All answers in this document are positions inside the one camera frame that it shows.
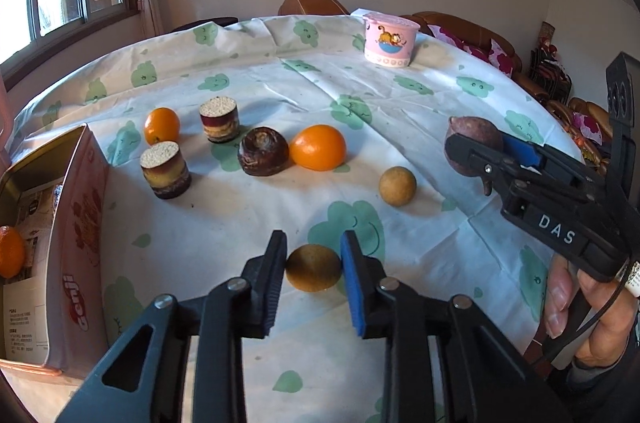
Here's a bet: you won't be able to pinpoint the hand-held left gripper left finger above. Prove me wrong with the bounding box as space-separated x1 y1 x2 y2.
55 230 289 423

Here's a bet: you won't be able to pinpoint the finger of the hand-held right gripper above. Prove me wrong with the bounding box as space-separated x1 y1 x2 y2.
444 134 543 198
501 134 607 196

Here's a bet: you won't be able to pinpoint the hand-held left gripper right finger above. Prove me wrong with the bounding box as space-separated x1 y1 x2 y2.
340 230 572 423

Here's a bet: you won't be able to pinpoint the purple passion fruit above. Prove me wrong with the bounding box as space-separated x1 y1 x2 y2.
446 116 504 176

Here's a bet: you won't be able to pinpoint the tan longan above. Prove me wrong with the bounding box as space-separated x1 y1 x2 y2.
285 245 343 293
378 166 417 206

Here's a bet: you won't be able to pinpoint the dark brown water chestnut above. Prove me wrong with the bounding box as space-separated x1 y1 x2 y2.
237 127 290 176

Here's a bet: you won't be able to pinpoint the large orange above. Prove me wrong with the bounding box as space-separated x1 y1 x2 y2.
289 124 347 171

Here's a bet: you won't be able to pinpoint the pink tin box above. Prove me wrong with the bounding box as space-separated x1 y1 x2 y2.
0 123 112 376

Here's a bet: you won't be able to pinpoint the person's right hand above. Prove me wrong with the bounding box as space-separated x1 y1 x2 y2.
544 257 640 370

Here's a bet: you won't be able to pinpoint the dark wooden chairs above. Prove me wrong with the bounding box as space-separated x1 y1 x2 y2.
529 22 573 104

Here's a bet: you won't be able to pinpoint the floral cushions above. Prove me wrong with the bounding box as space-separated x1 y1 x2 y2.
431 24 516 77

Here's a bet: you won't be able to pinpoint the brown leather sofa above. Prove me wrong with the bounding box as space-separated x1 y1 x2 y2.
410 11 522 80

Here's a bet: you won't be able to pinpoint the pink cartoon cup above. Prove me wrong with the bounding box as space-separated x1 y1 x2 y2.
362 12 421 68

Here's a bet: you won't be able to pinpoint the layered cake cylinder front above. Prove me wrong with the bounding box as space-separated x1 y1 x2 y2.
140 141 193 200

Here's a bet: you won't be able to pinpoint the layered cake cylinder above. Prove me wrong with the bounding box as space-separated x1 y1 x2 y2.
199 97 241 144
140 141 193 200

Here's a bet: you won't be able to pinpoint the layered cake cylinder back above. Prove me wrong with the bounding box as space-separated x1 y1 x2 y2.
199 97 241 144

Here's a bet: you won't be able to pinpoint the small orange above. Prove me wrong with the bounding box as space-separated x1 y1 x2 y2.
144 107 181 146

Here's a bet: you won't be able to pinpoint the brown leather chair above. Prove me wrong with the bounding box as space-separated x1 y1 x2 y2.
278 0 351 17

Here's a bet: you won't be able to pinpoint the dark round stool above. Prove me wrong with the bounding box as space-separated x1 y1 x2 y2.
172 17 239 34

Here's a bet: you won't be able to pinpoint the mandarin orange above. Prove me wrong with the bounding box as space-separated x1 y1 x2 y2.
0 226 26 279

